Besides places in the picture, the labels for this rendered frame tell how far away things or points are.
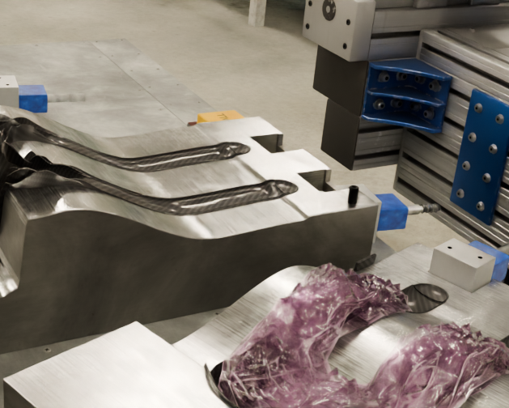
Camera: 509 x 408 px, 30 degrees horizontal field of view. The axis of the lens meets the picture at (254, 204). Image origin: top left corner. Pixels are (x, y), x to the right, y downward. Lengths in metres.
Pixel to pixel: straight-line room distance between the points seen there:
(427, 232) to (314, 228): 2.04
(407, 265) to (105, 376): 0.40
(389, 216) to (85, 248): 0.40
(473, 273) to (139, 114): 0.66
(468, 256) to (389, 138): 0.59
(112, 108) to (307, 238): 0.56
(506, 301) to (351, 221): 0.18
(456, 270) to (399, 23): 0.59
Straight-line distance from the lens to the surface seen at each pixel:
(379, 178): 3.31
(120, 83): 1.54
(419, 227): 3.01
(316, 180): 1.06
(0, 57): 1.65
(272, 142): 1.15
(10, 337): 0.88
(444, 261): 0.95
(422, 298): 0.92
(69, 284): 0.87
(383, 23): 1.42
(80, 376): 0.67
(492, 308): 0.92
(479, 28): 1.53
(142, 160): 1.06
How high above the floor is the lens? 1.31
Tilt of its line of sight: 26 degrees down
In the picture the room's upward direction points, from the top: 6 degrees clockwise
